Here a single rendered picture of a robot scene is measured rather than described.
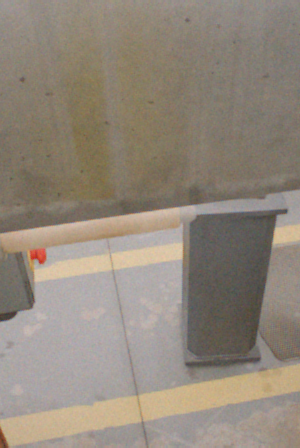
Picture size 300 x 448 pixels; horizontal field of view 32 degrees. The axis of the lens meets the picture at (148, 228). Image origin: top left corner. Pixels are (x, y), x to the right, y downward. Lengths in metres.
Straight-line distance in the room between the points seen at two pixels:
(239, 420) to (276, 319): 0.45
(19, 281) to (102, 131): 0.59
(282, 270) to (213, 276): 0.71
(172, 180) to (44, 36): 0.12
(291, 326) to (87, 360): 0.77
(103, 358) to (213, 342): 0.41
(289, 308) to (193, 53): 1.88
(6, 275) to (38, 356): 1.18
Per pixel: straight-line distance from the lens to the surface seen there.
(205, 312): 1.73
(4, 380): 1.99
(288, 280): 2.23
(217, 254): 1.54
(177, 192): 0.33
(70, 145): 0.30
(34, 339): 2.06
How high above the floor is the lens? 1.60
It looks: 41 degrees down
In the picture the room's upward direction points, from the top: 3 degrees counter-clockwise
